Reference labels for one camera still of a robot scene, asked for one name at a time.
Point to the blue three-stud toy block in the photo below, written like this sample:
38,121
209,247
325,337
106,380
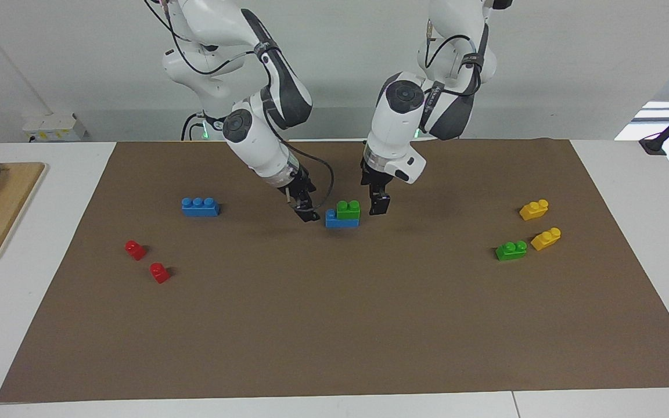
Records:
334,221
200,208

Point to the white power strip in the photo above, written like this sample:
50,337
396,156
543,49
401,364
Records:
53,126

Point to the green two-stud toy block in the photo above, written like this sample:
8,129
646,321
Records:
348,210
510,251

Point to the yellow two-stud toy block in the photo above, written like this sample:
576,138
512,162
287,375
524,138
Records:
533,210
545,239

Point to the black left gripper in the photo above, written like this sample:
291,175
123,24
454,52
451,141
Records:
378,183

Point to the brown paper mat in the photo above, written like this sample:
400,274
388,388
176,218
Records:
334,319

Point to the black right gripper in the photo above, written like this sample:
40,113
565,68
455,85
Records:
299,187

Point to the red one-stud toy block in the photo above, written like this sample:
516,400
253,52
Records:
159,273
135,251

